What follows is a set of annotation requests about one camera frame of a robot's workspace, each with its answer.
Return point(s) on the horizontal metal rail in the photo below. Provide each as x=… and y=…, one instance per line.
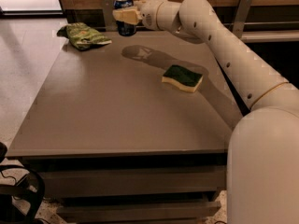
x=249, y=26

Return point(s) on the black chair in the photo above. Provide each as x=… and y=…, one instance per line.
x=30, y=188

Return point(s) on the metal bracket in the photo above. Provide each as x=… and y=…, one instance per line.
x=107, y=8
x=241, y=14

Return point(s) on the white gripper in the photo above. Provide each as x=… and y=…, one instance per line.
x=149, y=13

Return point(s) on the grey drawer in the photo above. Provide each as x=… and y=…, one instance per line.
x=139, y=212
x=102, y=183

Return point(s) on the grey upper drawer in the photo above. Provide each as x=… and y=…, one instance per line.
x=102, y=183

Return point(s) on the grey lower drawer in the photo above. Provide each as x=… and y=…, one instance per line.
x=139, y=212

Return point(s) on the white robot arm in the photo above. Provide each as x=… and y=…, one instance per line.
x=263, y=154

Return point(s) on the right metal bracket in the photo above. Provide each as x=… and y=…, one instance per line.
x=241, y=14

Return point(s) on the blue pepsi can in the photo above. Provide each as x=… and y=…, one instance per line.
x=124, y=14

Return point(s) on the green and yellow sponge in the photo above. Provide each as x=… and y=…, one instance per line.
x=182, y=78

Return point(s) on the green jalapeno chip bag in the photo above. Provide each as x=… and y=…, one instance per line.
x=82, y=36

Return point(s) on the left metal bracket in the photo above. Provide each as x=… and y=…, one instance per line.
x=107, y=8

